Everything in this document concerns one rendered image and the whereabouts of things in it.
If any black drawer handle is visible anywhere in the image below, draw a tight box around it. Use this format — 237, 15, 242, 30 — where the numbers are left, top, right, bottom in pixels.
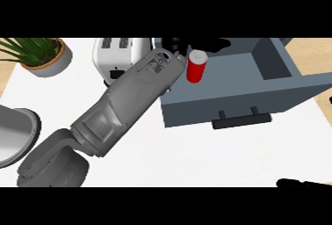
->
211, 106, 273, 130

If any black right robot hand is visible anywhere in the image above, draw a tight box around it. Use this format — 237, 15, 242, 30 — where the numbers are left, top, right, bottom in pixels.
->
274, 178, 332, 188

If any grey-blue open drawer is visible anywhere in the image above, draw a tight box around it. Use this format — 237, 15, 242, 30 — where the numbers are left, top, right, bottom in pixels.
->
155, 37, 332, 105

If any grey plant pot brown rim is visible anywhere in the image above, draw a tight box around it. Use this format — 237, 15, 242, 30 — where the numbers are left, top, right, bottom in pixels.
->
17, 38, 73, 79

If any green leafy plant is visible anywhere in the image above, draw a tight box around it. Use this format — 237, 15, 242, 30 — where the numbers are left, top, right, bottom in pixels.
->
0, 37, 62, 67

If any grey-blue drawer front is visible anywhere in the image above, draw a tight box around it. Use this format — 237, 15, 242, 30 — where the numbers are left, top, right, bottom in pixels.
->
159, 72, 332, 128

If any red can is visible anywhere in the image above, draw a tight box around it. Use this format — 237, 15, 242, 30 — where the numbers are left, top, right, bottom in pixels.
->
186, 49, 209, 84

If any grey round metal pot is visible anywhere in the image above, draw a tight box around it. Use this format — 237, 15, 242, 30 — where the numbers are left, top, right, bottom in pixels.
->
0, 105, 42, 170

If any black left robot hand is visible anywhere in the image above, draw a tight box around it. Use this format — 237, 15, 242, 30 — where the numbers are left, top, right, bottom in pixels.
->
161, 37, 233, 58

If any white toaster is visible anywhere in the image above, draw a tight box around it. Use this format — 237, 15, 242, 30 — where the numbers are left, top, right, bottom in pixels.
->
91, 37, 153, 88

